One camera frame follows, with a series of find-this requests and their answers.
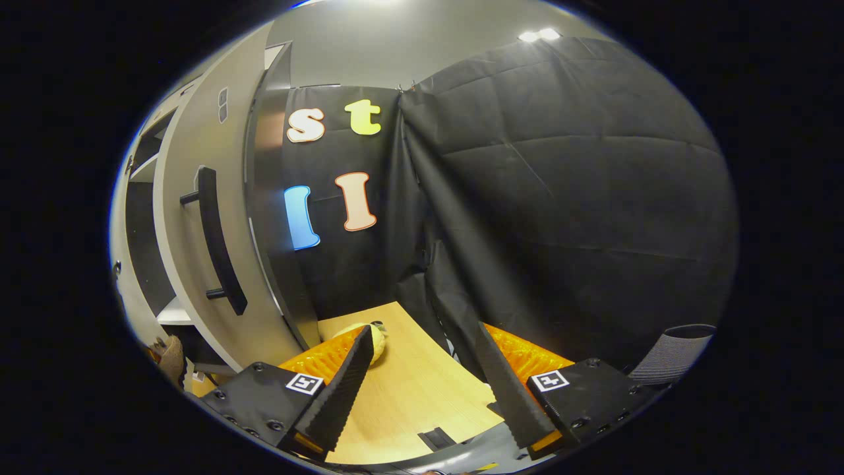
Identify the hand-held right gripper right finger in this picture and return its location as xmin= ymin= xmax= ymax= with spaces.
xmin=475 ymin=322 xmax=663 ymax=461

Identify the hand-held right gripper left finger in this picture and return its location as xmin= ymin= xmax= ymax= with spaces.
xmin=198 ymin=325 xmax=375 ymax=461

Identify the brown fuzzy shoe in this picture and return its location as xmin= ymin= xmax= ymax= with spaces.
xmin=157 ymin=335 xmax=187 ymax=390

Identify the grey shoe cabinet door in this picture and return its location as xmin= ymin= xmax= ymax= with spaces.
xmin=109 ymin=142 xmax=169 ymax=350
xmin=153 ymin=20 xmax=317 ymax=373

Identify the grey shoe cabinet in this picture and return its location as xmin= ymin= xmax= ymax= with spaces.
xmin=122 ymin=40 xmax=324 ymax=380

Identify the yellow plush toy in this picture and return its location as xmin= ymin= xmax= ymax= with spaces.
xmin=333 ymin=321 xmax=388 ymax=365

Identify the black floor plate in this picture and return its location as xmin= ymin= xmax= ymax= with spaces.
xmin=419 ymin=427 xmax=456 ymax=451

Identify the black backdrop cloth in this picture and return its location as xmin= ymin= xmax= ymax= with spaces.
xmin=254 ymin=36 xmax=739 ymax=370

